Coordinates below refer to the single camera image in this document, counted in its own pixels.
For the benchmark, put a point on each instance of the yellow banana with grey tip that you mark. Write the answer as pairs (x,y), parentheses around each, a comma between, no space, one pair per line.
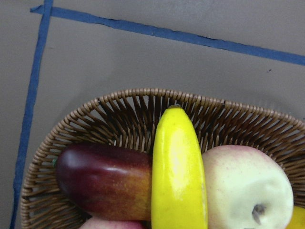
(179,199)

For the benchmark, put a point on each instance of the brown wicker basket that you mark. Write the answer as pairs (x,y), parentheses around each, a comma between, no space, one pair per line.
(128,118)

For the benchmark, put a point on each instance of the dark red mango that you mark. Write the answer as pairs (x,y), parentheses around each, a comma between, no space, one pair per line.
(106,181)

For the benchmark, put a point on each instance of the yellow green mango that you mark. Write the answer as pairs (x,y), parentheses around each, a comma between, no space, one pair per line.
(298,219)

